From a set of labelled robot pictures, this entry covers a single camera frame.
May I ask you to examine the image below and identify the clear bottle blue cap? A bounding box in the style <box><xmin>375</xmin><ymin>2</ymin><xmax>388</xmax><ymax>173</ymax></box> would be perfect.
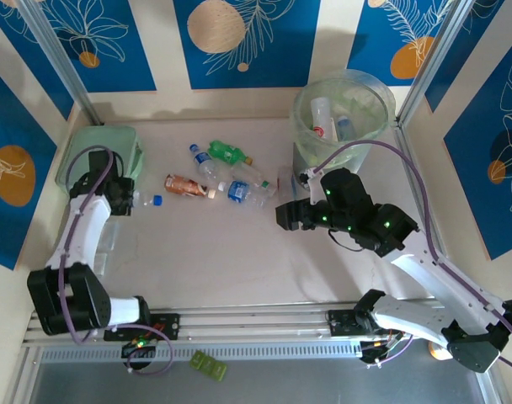
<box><xmin>131</xmin><ymin>189</ymin><xmax>164</xmax><ymax>210</ymax></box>

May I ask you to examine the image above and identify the clear container red blue label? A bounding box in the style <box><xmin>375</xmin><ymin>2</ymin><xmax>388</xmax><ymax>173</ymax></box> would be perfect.
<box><xmin>276</xmin><ymin>166</ymin><xmax>300</xmax><ymax>202</ymax></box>

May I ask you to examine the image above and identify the large blue-label water bottle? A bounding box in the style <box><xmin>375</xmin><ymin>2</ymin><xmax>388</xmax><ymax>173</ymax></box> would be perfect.
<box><xmin>216</xmin><ymin>179</ymin><xmax>278</xmax><ymax>210</ymax></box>

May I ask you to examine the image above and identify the orange-brown label bottle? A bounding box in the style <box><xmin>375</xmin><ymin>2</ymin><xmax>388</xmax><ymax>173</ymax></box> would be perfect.
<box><xmin>163</xmin><ymin>173</ymin><xmax>217</xmax><ymax>199</ymax></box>

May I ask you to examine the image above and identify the clear bottle green cap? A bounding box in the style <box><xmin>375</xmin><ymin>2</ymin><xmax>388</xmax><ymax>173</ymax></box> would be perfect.
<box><xmin>232</xmin><ymin>162</ymin><xmax>270</xmax><ymax>189</ymax></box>

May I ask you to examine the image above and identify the crushed blue-label water bottle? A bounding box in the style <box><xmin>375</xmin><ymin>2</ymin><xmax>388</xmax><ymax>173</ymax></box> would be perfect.
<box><xmin>336</xmin><ymin>115</ymin><xmax>360</xmax><ymax>142</ymax></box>

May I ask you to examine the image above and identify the long clear bottle white cap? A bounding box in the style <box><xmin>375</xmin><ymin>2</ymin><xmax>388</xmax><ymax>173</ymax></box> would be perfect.
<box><xmin>309</xmin><ymin>96</ymin><xmax>339</xmax><ymax>142</ymax></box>

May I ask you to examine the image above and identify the clear plastic packet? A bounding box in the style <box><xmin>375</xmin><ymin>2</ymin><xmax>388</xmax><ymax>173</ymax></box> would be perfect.
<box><xmin>94</xmin><ymin>219</ymin><xmax>123</xmax><ymax>277</ymax></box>

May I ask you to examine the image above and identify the green lidded container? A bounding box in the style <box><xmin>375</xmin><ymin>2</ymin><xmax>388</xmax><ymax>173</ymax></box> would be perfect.
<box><xmin>55</xmin><ymin>125</ymin><xmax>147</xmax><ymax>199</ymax></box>

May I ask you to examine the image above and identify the green soda bottle yellow cap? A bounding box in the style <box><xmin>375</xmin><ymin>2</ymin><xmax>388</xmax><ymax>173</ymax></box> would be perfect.
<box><xmin>208</xmin><ymin>140</ymin><xmax>254</xmax><ymax>166</ymax></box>

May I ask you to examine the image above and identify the left black controller box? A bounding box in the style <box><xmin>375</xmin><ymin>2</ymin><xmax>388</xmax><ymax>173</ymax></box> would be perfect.
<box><xmin>120</xmin><ymin>339</ymin><xmax>158</xmax><ymax>359</ymax></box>

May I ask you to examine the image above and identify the black controller box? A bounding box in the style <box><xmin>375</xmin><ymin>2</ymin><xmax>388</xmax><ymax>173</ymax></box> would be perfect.
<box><xmin>360</xmin><ymin>339</ymin><xmax>394</xmax><ymax>366</ymax></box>
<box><xmin>120</xmin><ymin>339</ymin><xmax>158</xmax><ymax>359</ymax></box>

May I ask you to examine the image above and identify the right black controller box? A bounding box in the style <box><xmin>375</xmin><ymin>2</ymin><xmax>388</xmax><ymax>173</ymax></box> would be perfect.
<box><xmin>360</xmin><ymin>339</ymin><xmax>394</xmax><ymax>366</ymax></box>

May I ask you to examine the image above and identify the green plastic pieces strip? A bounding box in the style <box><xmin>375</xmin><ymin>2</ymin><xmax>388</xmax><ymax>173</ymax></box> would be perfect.
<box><xmin>189</xmin><ymin>352</ymin><xmax>228</xmax><ymax>375</ymax></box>

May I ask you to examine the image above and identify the orange capped jar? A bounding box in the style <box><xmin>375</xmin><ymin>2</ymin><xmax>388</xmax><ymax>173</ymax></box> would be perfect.
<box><xmin>427</xmin><ymin>341</ymin><xmax>451</xmax><ymax>362</ymax></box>

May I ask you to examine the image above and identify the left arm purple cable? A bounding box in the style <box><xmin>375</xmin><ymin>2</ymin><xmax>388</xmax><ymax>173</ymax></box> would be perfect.
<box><xmin>57</xmin><ymin>145</ymin><xmax>175</xmax><ymax>376</ymax></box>

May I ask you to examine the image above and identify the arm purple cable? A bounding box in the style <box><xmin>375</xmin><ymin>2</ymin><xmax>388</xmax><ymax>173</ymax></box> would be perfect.
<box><xmin>57</xmin><ymin>145</ymin><xmax>175</xmax><ymax>376</ymax></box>
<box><xmin>310</xmin><ymin>141</ymin><xmax>512</xmax><ymax>375</ymax></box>

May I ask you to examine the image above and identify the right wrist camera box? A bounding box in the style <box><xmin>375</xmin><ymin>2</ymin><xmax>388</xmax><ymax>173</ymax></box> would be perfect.
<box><xmin>299</xmin><ymin>167</ymin><xmax>323</xmax><ymax>206</ymax></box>

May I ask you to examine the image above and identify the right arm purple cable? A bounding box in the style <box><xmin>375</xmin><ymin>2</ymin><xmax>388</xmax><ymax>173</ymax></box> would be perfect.
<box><xmin>310</xmin><ymin>141</ymin><xmax>512</xmax><ymax>375</ymax></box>

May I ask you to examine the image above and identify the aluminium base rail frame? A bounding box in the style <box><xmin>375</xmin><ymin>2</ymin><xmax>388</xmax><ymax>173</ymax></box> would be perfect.
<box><xmin>22</xmin><ymin>300</ymin><xmax>487</xmax><ymax>350</ymax></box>

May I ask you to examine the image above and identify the right black mount plate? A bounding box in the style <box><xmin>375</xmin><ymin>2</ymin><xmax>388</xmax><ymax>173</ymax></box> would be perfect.
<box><xmin>328</xmin><ymin>309</ymin><xmax>407</xmax><ymax>338</ymax></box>

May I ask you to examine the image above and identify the black mount plate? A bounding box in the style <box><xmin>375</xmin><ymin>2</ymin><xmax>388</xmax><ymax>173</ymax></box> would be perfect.
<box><xmin>328</xmin><ymin>309</ymin><xmax>407</xmax><ymax>338</ymax></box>
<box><xmin>103</xmin><ymin>313</ymin><xmax>182</xmax><ymax>342</ymax></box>

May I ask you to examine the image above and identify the left black mount plate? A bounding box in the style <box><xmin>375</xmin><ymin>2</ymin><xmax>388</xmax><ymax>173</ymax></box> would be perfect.
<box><xmin>103</xmin><ymin>313</ymin><xmax>182</xmax><ymax>342</ymax></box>

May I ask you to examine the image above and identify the grey slotted cable duct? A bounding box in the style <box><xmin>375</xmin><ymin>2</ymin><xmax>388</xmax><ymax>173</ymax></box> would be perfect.
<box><xmin>39</xmin><ymin>340</ymin><xmax>365</xmax><ymax>364</ymax></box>

